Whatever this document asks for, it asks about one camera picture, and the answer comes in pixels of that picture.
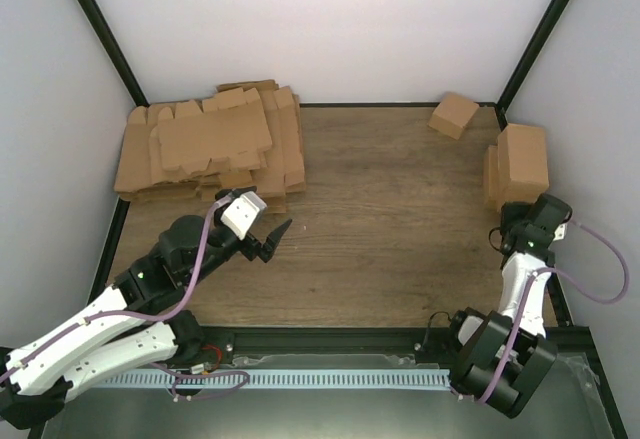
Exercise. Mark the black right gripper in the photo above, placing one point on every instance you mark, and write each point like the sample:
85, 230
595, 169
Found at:
510, 210

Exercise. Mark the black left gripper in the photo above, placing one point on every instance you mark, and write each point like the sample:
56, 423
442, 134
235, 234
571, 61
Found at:
268, 251

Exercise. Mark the brown cardboard box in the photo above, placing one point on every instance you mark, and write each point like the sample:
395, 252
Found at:
522, 164

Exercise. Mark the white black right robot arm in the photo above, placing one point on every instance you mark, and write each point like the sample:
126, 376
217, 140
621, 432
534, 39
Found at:
502, 357

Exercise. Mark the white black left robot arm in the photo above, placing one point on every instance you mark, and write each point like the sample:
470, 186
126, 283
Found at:
141, 318

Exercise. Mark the large folded cardboard box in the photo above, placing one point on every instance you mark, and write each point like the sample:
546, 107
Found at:
491, 179

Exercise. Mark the small folded cardboard box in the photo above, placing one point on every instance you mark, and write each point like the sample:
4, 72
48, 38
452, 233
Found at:
452, 115

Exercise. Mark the stack of flat cardboard blanks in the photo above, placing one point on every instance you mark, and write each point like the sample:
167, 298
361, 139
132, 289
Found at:
246, 134

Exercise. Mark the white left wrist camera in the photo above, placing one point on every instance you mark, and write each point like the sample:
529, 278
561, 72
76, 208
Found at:
242, 213

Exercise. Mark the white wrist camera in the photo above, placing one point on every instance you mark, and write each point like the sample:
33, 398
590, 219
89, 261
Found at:
560, 232
242, 213

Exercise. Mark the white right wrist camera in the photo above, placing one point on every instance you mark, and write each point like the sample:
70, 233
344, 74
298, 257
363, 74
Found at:
560, 232

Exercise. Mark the black aluminium frame rail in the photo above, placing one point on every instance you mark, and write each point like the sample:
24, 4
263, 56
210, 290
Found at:
330, 340

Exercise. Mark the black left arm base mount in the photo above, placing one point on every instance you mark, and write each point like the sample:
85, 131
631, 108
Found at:
216, 350

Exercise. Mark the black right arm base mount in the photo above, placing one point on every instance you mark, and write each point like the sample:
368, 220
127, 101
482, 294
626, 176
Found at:
436, 346

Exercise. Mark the light blue slotted cable duct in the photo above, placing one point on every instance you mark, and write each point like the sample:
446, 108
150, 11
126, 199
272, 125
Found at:
272, 379

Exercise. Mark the black right corner frame post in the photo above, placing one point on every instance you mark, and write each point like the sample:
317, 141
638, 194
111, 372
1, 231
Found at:
534, 47

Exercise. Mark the black corner frame post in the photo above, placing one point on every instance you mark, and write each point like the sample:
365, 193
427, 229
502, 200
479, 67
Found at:
534, 47
109, 43

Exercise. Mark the black left corner frame post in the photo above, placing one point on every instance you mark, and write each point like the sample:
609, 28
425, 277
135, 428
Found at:
109, 43

